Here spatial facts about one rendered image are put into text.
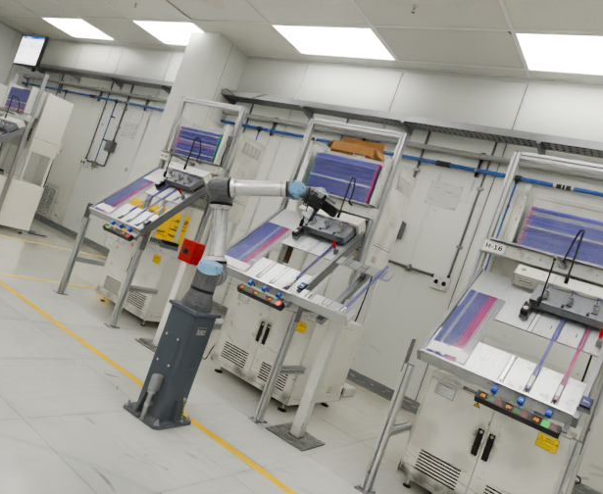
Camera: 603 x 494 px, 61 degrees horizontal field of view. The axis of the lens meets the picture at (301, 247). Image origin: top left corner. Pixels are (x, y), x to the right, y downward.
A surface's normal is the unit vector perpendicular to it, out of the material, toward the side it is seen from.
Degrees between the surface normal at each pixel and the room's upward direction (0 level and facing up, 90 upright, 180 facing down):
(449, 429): 90
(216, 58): 90
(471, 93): 90
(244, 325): 90
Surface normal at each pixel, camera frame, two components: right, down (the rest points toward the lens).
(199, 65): -0.54, -0.20
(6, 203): 0.77, 0.27
